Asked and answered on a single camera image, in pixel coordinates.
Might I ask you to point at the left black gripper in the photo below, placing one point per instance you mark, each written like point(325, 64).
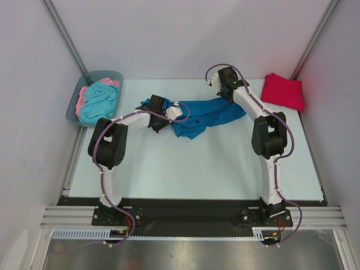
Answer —
point(157, 129)

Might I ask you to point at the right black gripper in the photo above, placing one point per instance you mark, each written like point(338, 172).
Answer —
point(225, 95)

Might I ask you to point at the dark blue t shirt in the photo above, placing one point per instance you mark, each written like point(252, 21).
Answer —
point(202, 114)

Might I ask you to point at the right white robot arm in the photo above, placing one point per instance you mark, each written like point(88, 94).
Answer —
point(268, 140)

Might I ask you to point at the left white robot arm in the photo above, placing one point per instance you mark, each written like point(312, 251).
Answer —
point(107, 147)

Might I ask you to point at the folded red t shirt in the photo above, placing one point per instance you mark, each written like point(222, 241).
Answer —
point(283, 92)

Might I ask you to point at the light blue t shirt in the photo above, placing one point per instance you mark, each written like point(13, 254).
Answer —
point(98, 104)

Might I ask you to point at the teal plastic basket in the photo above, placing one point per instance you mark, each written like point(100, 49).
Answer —
point(86, 80)

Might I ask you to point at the pink t shirt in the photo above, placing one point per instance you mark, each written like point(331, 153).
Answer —
point(81, 98)

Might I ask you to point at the black front mat strip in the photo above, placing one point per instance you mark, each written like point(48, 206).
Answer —
point(185, 230)

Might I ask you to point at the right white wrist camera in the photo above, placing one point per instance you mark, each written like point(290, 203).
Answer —
point(214, 81)

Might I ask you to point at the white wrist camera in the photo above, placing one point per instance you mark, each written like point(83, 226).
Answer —
point(214, 81)
point(174, 111)

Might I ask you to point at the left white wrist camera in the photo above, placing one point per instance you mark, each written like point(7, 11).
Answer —
point(174, 111)

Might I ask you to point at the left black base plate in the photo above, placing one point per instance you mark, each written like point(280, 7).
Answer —
point(106, 216)

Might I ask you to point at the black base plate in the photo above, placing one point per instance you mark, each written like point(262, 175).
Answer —
point(106, 216)
point(254, 217)

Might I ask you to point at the right aluminium corner post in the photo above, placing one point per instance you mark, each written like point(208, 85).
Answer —
point(315, 38)

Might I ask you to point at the aluminium corner post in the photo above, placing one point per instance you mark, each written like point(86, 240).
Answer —
point(315, 38)
point(64, 34)

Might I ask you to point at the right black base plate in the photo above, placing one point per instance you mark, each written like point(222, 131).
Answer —
point(254, 217)

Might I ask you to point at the right slotted cable duct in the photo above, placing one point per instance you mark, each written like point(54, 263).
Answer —
point(268, 233)

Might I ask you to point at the slotted cable duct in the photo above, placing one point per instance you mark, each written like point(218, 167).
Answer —
point(268, 233)
point(89, 234)

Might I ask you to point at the aluminium front rail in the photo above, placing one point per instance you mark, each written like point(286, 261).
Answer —
point(324, 218)

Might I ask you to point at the left slotted cable duct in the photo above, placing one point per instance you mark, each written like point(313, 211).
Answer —
point(89, 234)

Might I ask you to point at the left aluminium corner post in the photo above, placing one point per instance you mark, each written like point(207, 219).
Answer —
point(64, 34)

